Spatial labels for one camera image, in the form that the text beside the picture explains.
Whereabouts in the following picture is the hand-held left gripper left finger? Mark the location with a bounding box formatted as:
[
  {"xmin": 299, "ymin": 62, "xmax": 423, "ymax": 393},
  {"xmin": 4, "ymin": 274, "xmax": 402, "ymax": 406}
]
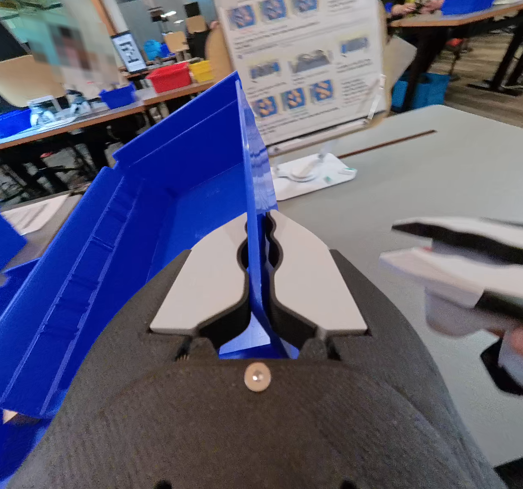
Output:
[{"xmin": 149, "ymin": 211, "xmax": 251, "ymax": 348}]

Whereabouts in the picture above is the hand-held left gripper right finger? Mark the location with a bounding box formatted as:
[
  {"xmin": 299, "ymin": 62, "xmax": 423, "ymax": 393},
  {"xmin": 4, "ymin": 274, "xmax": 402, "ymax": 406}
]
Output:
[{"xmin": 266, "ymin": 210, "xmax": 368, "ymax": 351}]

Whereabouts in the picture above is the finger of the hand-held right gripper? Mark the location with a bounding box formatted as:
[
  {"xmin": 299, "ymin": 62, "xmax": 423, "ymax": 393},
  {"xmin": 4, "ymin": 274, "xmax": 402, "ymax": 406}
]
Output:
[
  {"xmin": 378, "ymin": 247, "xmax": 491, "ymax": 309},
  {"xmin": 391, "ymin": 216, "xmax": 523, "ymax": 263}
]

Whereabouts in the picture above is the grey desk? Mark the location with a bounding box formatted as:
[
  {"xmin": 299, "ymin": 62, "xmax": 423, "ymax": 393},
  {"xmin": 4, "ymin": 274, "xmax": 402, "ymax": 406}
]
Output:
[{"xmin": 0, "ymin": 104, "xmax": 523, "ymax": 469}]

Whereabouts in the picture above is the wooden-top desk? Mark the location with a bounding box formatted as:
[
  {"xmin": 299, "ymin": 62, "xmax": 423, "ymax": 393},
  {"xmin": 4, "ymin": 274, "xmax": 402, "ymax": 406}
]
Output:
[
  {"xmin": 0, "ymin": 82, "xmax": 215, "ymax": 195},
  {"xmin": 388, "ymin": 1, "xmax": 523, "ymax": 97}
]

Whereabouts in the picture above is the person's right hand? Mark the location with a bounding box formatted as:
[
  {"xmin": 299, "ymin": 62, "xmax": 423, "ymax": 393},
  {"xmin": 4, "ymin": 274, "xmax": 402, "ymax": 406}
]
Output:
[{"xmin": 500, "ymin": 327, "xmax": 523, "ymax": 365}]

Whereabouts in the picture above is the white metal document stand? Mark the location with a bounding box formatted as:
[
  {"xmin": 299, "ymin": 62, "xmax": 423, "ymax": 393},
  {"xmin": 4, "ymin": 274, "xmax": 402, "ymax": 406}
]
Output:
[{"xmin": 266, "ymin": 74, "xmax": 389, "ymax": 201}]

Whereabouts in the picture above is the blue bag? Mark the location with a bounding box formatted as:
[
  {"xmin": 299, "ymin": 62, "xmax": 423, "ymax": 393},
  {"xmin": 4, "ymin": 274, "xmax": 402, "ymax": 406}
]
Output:
[{"xmin": 391, "ymin": 71, "xmax": 450, "ymax": 110}]

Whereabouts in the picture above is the white sign board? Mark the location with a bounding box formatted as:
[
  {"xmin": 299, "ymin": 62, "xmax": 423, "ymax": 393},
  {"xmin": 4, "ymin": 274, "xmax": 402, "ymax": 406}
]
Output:
[{"xmin": 382, "ymin": 35, "xmax": 418, "ymax": 94}]

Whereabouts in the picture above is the red plastic bin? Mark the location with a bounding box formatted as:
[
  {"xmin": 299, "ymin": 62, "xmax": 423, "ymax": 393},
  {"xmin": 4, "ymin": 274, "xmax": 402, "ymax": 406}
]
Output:
[{"xmin": 146, "ymin": 62, "xmax": 193, "ymax": 94}]

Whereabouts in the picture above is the yellow plastic bin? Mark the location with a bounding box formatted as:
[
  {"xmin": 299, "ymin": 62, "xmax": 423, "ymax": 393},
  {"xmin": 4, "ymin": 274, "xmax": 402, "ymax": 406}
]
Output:
[{"xmin": 188, "ymin": 60, "xmax": 214, "ymax": 83}]

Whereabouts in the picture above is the laminated instruction board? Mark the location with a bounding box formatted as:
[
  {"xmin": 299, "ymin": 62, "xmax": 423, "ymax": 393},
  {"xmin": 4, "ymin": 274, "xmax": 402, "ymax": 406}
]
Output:
[{"xmin": 204, "ymin": 0, "xmax": 393, "ymax": 146}]

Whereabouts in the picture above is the framed tag sign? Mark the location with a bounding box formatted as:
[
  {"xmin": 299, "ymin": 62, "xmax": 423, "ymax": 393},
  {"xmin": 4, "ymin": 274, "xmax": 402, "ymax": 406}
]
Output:
[{"xmin": 111, "ymin": 31, "xmax": 148, "ymax": 74}]

